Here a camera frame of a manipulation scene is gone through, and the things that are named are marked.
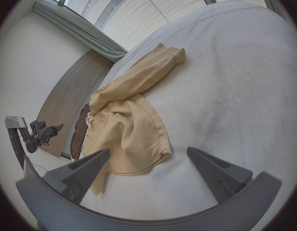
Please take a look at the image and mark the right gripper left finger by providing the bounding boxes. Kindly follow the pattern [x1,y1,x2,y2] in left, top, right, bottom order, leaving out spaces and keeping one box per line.
[44,148,111,205]

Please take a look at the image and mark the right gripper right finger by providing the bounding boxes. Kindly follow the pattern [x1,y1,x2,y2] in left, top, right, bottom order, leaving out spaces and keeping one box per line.
[187,147,254,205]

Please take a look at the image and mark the tan shorts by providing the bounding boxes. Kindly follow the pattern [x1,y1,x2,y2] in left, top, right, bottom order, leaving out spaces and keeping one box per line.
[82,42,186,197]

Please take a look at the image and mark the bed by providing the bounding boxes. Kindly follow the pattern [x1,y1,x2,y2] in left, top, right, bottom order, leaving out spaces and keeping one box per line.
[36,1,297,219]

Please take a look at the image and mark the brown garment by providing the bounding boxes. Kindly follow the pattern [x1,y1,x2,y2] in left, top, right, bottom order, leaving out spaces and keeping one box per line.
[71,104,91,160]

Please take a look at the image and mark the grey-green curtain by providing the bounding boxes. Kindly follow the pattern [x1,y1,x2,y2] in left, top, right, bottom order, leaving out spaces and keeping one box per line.
[33,0,128,63]

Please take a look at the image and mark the window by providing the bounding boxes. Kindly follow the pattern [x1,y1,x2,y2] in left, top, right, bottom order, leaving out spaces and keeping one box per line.
[44,0,281,51]

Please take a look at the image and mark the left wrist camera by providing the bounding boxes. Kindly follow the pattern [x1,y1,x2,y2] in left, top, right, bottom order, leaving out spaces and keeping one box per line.
[30,120,47,130]

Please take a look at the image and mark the black cable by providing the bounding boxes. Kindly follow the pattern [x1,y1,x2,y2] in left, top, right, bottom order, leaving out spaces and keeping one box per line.
[33,163,52,172]

